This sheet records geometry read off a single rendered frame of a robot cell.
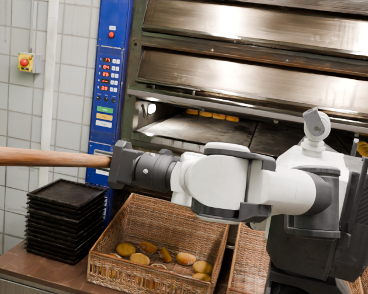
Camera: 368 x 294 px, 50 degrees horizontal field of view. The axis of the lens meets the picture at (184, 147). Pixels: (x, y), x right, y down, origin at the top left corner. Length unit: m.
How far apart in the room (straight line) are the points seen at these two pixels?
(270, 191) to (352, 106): 1.34
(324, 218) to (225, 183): 0.28
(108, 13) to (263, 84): 0.85
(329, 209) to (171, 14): 1.41
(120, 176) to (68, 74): 1.32
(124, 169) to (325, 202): 0.46
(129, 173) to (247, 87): 1.10
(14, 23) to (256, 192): 1.94
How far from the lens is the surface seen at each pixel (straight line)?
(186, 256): 2.04
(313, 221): 0.85
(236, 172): 0.65
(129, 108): 2.10
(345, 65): 1.97
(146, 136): 2.08
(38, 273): 1.97
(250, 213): 0.65
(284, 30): 1.95
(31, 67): 2.26
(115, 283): 1.84
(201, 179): 0.66
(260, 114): 1.81
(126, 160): 0.97
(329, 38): 1.96
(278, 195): 0.68
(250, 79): 1.96
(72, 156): 0.83
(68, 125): 2.26
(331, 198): 0.86
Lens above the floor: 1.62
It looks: 13 degrees down
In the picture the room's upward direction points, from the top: 8 degrees clockwise
